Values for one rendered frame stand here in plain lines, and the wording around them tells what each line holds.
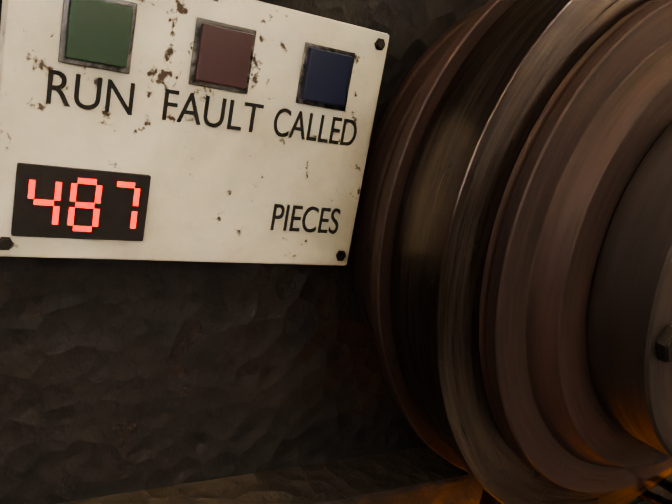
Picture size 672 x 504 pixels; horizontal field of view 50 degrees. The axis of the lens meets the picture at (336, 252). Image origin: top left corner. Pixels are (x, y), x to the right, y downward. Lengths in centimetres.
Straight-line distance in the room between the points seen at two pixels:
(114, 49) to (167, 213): 11
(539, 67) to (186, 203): 24
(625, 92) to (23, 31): 36
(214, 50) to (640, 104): 27
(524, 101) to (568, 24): 6
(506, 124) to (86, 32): 25
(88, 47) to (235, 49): 9
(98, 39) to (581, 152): 30
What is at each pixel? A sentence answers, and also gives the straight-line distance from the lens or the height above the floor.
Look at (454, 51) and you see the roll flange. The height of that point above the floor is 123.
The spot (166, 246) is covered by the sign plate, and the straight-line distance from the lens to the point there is 50.
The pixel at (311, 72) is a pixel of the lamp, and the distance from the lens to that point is 52.
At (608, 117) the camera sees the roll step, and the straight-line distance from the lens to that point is 49.
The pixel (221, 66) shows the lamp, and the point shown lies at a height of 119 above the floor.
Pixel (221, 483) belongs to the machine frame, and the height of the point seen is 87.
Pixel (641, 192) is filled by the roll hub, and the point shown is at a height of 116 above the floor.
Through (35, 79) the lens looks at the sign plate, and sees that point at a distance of 46.
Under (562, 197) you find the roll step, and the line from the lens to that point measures 47.
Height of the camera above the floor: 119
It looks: 12 degrees down
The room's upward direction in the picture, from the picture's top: 10 degrees clockwise
